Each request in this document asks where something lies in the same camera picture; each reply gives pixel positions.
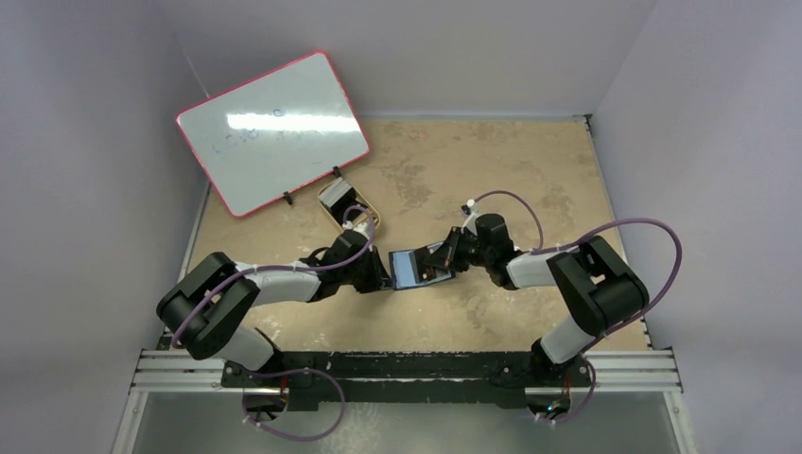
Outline blue leather card holder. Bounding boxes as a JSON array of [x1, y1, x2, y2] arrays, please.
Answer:
[[389, 242, 456, 290]]

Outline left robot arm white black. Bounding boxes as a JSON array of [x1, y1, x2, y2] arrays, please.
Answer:
[[155, 230, 392, 387]]

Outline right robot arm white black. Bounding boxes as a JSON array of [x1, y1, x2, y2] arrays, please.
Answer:
[[417, 214, 650, 385]]

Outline beige oval card tray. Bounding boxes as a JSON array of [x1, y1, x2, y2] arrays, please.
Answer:
[[318, 182, 381, 232]]

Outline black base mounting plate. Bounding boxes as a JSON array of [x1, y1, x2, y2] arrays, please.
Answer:
[[221, 351, 591, 411]]

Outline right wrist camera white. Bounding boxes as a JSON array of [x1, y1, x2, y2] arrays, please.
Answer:
[[461, 199, 479, 235]]

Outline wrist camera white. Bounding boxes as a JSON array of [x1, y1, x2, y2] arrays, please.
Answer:
[[461, 199, 479, 235], [341, 219, 374, 239]]

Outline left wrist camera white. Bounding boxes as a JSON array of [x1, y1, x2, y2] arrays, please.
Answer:
[[341, 219, 374, 239]]

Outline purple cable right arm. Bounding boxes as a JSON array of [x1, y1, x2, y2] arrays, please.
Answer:
[[473, 190, 684, 428]]

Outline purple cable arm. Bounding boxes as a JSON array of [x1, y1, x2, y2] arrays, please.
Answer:
[[473, 190, 684, 428], [170, 203, 377, 443]]

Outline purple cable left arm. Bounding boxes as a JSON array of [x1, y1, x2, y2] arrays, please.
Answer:
[[170, 203, 377, 443]]

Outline whiteboard with pink frame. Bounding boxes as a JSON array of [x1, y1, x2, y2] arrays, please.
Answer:
[[176, 51, 370, 218]]

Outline aluminium rail frame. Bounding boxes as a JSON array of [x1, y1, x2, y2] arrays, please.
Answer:
[[131, 350, 683, 393]]

